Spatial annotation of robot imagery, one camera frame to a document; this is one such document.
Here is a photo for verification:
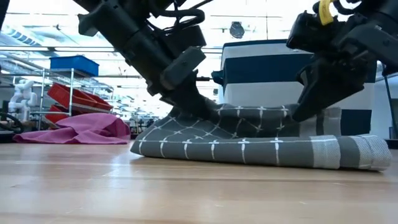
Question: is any blue storage bin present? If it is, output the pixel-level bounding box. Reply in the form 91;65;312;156
49;55;100;77

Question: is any black ceiling cable reel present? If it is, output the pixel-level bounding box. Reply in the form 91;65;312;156
229;21;246;40

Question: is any magenta towel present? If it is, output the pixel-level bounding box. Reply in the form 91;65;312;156
12;112;131;146

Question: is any yellow strap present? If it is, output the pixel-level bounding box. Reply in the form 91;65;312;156
318;0;334;26

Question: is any metal shelf rack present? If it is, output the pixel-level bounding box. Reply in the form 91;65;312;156
0;51;144;130

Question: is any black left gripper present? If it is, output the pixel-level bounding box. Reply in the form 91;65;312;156
77;0;224;121

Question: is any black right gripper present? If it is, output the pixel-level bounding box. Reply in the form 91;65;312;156
285;10;398;123

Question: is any black curved cable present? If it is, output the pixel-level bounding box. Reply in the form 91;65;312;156
0;111;24;133

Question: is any grey checked towel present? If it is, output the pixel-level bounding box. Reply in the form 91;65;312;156
130;102;393;172

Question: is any long black slanted cable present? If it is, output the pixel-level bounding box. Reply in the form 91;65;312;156
384;76;398;139

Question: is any navy white striped basket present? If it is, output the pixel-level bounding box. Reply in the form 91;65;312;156
212;39;377;138

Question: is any red shelf bin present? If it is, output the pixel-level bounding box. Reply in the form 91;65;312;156
47;82;113;112
45;104;71;124

